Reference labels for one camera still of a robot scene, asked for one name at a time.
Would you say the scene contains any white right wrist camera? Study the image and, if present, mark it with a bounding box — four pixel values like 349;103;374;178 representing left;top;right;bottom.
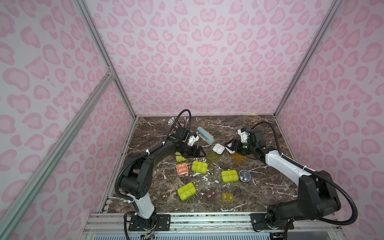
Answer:
238;128;250;143

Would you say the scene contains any white pillbox green lid front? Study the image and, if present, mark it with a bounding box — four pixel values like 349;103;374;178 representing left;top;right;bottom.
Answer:
177;183;197;201

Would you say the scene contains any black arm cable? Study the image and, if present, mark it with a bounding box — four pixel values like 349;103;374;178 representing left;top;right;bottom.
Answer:
114;108;192;202
250;121;358;226

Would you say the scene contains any coloured pencils bundle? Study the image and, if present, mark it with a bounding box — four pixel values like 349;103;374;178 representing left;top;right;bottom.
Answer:
168;117;190;133

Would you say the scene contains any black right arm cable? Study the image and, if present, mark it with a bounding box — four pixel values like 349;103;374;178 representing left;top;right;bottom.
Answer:
250;121;358;226

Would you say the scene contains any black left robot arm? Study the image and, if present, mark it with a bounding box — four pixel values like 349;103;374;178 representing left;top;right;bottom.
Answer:
115;137;207;220

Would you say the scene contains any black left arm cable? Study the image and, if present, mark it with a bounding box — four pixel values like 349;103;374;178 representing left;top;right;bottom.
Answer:
114;108;192;202

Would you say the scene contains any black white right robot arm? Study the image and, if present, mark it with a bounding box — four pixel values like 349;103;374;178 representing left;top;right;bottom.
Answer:
225;129;341;228

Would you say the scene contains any white pillbox green lid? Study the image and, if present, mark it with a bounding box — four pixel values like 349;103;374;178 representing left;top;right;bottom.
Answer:
191;161;208;174
175;152;186;163
177;183;197;201
207;144;225;163
221;170;239;184

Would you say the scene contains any small yellow pillbox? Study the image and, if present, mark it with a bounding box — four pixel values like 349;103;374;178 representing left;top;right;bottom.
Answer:
222;193;234;203

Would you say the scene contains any orange square pillbox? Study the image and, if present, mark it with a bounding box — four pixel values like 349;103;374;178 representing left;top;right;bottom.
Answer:
176;163;189;176

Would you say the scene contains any blue grey stapler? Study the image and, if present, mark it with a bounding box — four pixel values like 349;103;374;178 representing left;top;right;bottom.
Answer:
197;127;215;145

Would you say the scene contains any aluminium front rail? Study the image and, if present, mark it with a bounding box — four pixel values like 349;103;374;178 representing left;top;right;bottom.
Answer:
81;212;270;240

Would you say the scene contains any white pillbox yellow lid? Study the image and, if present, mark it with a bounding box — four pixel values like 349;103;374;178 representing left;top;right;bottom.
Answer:
230;153;247;164

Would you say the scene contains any white pillbox green lid back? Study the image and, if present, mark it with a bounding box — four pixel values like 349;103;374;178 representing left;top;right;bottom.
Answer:
207;144;225;163

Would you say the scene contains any small dark red pillbox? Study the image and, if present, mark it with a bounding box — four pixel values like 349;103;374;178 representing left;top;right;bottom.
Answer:
205;189;218;202

